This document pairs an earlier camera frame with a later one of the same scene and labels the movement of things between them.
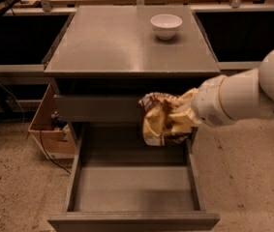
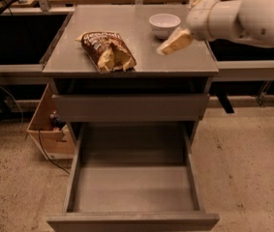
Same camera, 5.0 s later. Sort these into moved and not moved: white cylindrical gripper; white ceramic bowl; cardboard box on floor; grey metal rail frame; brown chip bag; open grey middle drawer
Moved: white cylindrical gripper; brown chip bag
Not moved: grey metal rail frame; open grey middle drawer; white ceramic bowl; cardboard box on floor
